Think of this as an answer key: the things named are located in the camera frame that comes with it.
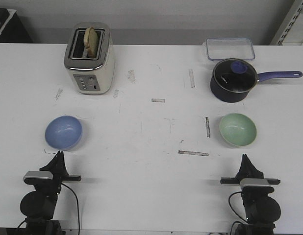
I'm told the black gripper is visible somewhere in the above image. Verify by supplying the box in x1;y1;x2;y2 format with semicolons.
39;151;81;189
220;154;280;186

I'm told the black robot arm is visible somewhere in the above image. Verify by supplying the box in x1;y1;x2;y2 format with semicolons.
220;154;281;235
20;151;81;235

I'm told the black box in corner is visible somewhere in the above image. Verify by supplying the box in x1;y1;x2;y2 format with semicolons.
0;8;33;44

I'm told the clear plastic food container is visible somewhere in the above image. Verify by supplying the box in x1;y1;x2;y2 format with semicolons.
203;38;255;61

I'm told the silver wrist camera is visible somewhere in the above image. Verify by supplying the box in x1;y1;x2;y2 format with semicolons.
240;178;274;193
23;171;53;185

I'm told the blue bowl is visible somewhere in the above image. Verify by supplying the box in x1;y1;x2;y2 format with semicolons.
45;116;82;150

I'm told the glass pot lid blue knob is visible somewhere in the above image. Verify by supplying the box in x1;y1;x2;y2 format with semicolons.
212;58;258;93

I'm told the slice of toast bread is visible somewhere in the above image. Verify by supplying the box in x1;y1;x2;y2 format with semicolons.
83;27;99;58

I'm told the green bowl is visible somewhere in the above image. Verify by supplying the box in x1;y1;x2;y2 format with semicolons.
219;113;257;147

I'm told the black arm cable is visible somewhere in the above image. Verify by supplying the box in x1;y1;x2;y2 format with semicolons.
61;183;81;235
228;191;250;233

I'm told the cream and chrome toaster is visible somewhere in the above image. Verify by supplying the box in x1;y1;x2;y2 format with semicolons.
64;22;115;95

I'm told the dark blue saucepan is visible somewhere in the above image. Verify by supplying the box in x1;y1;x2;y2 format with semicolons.
210;58;303;103

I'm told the white metal shelf upright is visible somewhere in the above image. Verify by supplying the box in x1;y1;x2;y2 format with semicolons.
270;0;303;46

